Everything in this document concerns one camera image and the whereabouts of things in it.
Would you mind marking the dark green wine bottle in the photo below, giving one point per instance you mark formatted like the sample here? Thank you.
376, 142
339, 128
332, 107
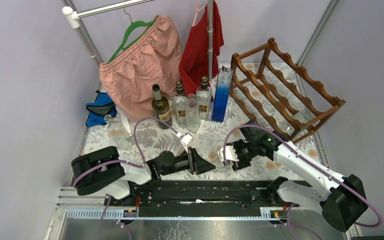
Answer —
161, 107

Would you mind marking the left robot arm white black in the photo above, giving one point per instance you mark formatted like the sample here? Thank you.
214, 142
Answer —
103, 171

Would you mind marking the floral table mat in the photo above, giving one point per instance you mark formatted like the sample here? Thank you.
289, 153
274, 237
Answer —
210, 137

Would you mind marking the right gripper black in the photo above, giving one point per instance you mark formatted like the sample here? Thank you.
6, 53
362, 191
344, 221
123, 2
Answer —
242, 163

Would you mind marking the vertical metal pole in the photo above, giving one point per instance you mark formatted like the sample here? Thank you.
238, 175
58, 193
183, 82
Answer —
209, 28

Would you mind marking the clear bottle black gold cap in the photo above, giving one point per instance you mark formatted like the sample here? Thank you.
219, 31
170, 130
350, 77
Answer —
204, 97

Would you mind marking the blue black bag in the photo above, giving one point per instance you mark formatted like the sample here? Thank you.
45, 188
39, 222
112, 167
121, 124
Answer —
103, 105

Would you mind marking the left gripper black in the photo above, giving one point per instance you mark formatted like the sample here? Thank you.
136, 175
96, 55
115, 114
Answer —
201, 165

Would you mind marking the clear glass flask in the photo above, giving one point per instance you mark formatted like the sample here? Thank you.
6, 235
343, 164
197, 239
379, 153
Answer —
118, 133

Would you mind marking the blue glass bottle silver cap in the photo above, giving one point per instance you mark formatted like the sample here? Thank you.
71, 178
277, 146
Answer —
222, 90

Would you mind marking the wooden wine rack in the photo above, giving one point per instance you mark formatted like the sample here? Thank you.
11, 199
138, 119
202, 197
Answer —
241, 76

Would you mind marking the clear glass wine bottle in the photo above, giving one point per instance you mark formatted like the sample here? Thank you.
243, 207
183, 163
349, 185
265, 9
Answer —
303, 116

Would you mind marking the green clothes hanger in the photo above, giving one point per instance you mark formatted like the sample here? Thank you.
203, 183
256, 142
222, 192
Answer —
133, 26

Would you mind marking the clear square liquor bottle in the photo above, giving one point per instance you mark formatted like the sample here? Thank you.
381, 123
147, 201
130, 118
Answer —
180, 101

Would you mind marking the red garment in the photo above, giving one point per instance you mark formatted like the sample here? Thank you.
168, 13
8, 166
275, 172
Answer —
194, 63

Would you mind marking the pink clothes hanger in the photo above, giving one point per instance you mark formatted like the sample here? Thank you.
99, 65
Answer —
200, 6

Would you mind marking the small clear bottle bluish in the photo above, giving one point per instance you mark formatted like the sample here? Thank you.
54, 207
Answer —
218, 163

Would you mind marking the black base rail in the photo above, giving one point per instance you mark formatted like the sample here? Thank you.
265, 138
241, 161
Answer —
198, 199

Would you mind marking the metal clothes rail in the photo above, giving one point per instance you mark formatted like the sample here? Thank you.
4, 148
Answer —
102, 29

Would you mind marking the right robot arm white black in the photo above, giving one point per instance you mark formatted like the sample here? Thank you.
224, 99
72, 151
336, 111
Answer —
339, 199

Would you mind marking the pink skirt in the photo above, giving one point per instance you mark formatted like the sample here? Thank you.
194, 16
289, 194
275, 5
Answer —
152, 60

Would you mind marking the small clear glass bottle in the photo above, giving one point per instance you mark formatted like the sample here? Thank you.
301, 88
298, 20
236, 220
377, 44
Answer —
192, 114

